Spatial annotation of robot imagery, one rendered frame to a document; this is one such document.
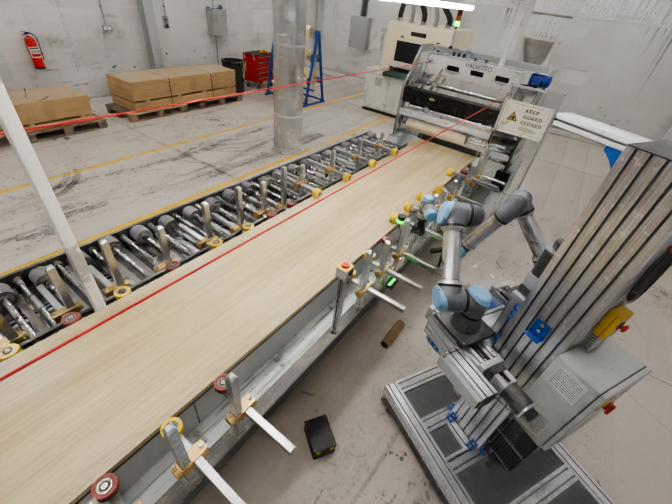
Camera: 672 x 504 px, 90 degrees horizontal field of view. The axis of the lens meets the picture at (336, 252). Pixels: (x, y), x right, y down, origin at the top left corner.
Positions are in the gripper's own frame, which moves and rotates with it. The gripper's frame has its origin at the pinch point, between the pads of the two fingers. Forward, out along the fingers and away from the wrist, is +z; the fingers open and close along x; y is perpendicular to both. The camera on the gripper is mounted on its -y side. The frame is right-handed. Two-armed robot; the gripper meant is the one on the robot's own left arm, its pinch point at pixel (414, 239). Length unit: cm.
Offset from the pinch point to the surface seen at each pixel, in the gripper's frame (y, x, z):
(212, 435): 144, -72, 39
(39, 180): 116, -152, -60
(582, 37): -807, 277, -107
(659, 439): 25, 209, 101
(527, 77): -226, 76, -81
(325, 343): 82, -37, 31
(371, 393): 61, -1, 101
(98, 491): 181, -88, 11
